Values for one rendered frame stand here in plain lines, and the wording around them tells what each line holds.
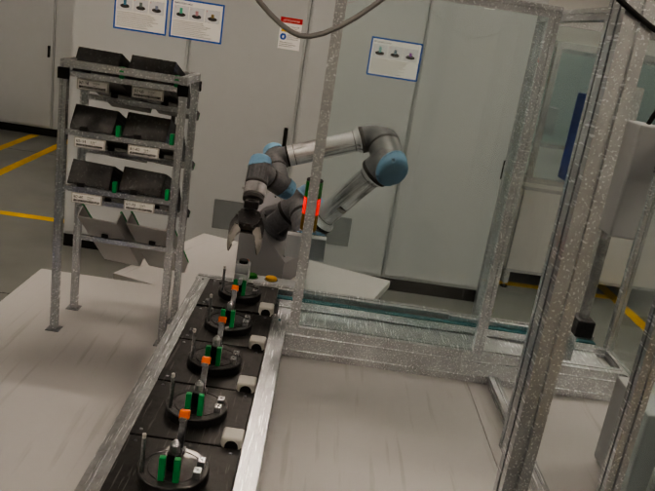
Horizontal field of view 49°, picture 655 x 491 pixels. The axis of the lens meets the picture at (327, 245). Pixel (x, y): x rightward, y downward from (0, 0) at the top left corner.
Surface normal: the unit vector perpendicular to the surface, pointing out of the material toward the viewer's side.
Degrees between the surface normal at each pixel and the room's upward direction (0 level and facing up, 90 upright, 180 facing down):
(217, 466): 0
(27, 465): 0
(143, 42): 90
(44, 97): 90
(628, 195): 90
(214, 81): 90
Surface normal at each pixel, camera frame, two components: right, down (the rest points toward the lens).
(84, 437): 0.15, -0.95
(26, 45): 0.01, 0.29
